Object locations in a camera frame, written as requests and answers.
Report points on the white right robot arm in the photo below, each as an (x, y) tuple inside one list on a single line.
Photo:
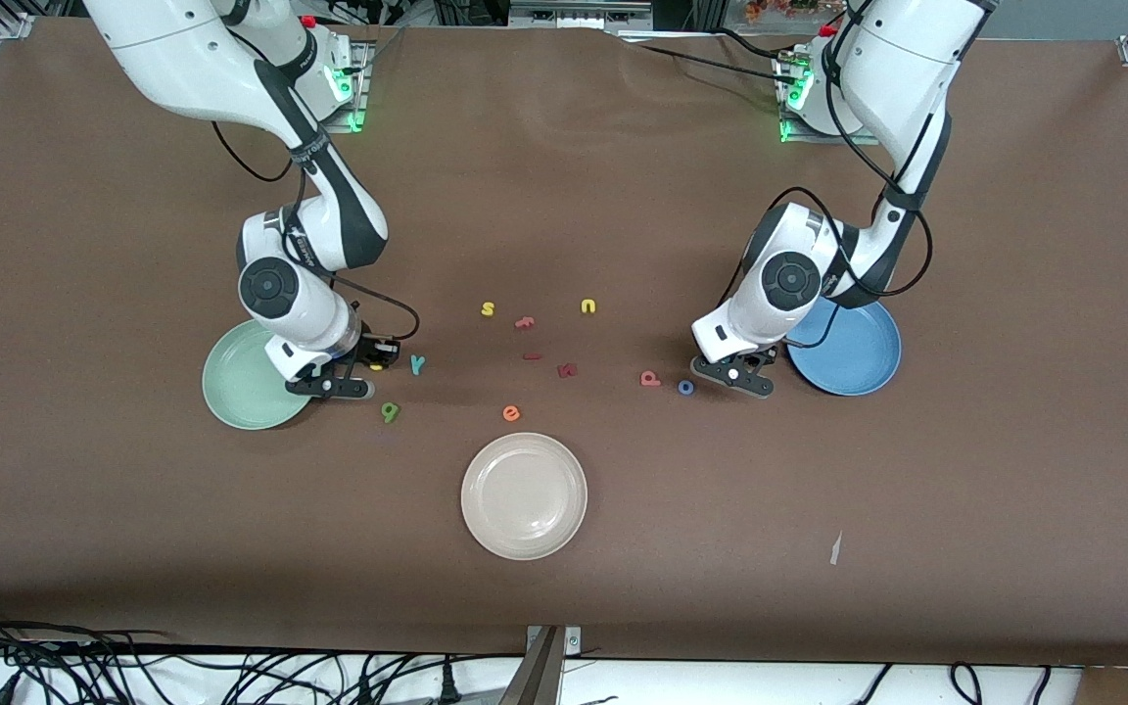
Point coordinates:
[(182, 49)]

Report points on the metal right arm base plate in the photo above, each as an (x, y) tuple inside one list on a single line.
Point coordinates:
[(360, 98)]

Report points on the blue plate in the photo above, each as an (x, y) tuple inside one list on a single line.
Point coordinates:
[(858, 352)]

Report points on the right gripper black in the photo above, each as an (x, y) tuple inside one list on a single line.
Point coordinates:
[(365, 352)]

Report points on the black power plug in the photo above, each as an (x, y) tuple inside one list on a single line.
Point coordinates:
[(447, 683)]

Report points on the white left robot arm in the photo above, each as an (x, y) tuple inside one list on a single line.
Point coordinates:
[(907, 59)]

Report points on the teal letter y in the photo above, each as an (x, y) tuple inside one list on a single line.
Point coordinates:
[(417, 366)]

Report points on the small metal table bracket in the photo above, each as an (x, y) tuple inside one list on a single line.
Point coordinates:
[(572, 641)]

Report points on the white tape scrap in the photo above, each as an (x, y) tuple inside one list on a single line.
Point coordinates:
[(835, 548)]

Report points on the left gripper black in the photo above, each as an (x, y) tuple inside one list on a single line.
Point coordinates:
[(768, 358)]

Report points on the pink letter p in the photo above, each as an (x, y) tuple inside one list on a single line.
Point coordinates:
[(650, 382)]

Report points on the brown support beam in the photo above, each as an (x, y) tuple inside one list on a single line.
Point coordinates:
[(535, 685)]

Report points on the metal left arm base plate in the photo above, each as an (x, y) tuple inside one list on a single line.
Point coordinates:
[(789, 135)]

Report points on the dark red letter k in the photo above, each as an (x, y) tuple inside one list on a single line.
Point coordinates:
[(567, 370)]

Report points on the green plate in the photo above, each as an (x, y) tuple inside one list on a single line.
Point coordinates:
[(241, 387)]

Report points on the beige plate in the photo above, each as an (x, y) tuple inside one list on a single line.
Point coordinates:
[(524, 495)]

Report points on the grey equipment box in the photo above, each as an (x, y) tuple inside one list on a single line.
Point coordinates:
[(574, 12)]

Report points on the green letter g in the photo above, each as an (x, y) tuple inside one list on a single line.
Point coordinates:
[(390, 415)]

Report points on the orange artificial flowers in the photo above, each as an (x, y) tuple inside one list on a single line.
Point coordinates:
[(779, 8)]

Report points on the brown table cover sheet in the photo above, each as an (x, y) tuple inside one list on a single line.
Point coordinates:
[(564, 196)]

